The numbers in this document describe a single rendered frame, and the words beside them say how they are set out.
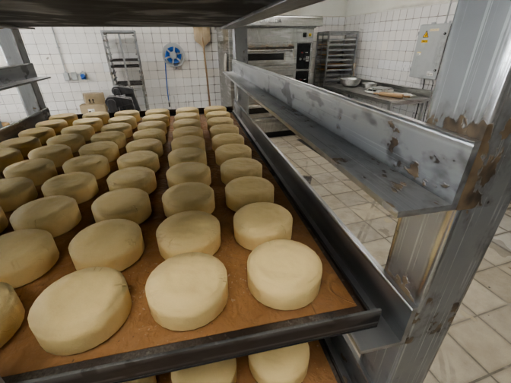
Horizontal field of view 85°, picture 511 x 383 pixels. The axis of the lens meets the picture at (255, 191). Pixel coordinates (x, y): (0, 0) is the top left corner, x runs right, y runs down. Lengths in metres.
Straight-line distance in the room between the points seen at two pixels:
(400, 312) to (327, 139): 0.12
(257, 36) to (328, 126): 5.00
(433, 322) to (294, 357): 0.11
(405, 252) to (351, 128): 0.08
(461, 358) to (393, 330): 2.06
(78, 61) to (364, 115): 5.98
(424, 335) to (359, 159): 0.11
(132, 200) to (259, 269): 0.15
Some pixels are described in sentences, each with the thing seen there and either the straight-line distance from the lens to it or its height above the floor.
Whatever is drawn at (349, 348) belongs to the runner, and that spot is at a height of 1.42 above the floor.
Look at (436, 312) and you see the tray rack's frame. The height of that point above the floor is 1.51.
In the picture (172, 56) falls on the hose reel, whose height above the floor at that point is 1.43.
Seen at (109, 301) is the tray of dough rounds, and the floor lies 1.51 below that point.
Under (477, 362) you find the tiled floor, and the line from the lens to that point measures 2.29.
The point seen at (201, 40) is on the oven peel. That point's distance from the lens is 5.95.
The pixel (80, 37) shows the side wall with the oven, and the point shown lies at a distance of 6.07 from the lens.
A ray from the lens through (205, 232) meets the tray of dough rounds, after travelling 0.22.
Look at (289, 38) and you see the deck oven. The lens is 5.42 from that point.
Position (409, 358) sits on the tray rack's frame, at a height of 1.47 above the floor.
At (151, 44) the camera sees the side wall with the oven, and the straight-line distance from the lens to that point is 5.96.
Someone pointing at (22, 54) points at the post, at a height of 1.62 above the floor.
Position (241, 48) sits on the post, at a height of 1.63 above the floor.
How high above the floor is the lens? 1.64
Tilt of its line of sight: 28 degrees down
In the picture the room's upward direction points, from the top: 1 degrees counter-clockwise
